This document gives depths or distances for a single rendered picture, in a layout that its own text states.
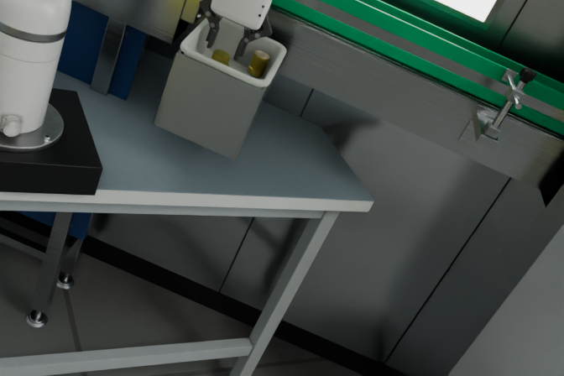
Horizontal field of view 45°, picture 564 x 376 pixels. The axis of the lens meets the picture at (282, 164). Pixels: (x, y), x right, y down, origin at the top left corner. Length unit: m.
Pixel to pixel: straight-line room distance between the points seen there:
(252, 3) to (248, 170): 0.38
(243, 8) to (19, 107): 0.42
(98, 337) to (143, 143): 0.77
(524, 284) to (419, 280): 0.52
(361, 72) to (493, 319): 0.61
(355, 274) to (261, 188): 0.65
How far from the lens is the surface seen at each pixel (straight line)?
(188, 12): 1.40
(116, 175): 1.30
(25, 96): 1.18
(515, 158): 1.56
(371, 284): 2.01
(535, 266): 1.51
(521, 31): 1.68
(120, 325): 2.07
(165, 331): 2.10
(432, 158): 1.79
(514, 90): 1.38
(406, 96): 1.49
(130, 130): 1.44
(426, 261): 1.95
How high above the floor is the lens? 1.51
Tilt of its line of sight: 30 degrees down
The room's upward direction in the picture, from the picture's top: 25 degrees clockwise
